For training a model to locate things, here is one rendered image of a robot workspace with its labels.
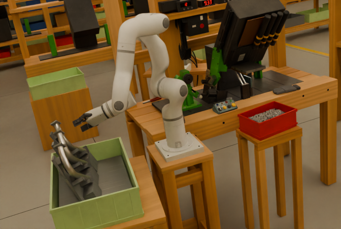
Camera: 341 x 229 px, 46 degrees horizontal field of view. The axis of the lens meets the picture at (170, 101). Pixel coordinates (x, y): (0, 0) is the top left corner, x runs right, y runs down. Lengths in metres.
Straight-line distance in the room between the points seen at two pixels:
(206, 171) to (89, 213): 0.77
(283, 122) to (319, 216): 0.91
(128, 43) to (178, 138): 0.67
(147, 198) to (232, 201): 1.38
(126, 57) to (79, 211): 0.76
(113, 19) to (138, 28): 0.93
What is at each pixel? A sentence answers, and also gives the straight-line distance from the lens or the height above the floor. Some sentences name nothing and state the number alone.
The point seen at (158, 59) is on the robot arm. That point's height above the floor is 1.44.
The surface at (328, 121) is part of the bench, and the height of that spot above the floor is 0.58.
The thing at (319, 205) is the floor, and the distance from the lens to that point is 3.40.
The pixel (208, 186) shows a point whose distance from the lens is 2.47.
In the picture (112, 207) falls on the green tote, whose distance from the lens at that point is 1.99.
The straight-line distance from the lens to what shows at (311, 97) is 3.17.
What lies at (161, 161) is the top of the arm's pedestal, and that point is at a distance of 2.36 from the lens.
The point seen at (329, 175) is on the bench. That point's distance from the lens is 3.60.
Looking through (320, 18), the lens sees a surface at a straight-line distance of 8.70.
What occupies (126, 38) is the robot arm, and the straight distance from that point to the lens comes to 2.02.
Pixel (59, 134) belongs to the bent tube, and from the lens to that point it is 2.15.
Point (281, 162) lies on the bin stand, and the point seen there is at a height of 0.46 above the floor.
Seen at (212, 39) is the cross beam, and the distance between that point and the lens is 3.38.
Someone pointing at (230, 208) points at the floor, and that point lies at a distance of 3.37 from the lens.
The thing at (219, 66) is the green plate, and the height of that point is 1.15.
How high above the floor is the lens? 1.97
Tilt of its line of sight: 20 degrees down
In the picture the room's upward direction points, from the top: 8 degrees counter-clockwise
